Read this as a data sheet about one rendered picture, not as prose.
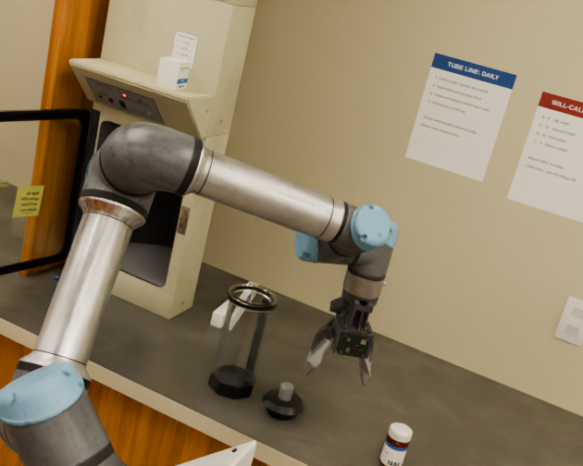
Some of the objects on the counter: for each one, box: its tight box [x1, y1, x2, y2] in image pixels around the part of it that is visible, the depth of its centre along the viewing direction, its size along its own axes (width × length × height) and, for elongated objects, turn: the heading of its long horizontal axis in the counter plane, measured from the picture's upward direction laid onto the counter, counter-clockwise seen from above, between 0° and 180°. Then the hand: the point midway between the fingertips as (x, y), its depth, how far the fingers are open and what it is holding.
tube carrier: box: [213, 283, 278, 386], centre depth 172 cm, size 11×11×21 cm
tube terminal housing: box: [93, 0, 255, 319], centre depth 203 cm, size 25×32×77 cm
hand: (334, 375), depth 165 cm, fingers open, 12 cm apart
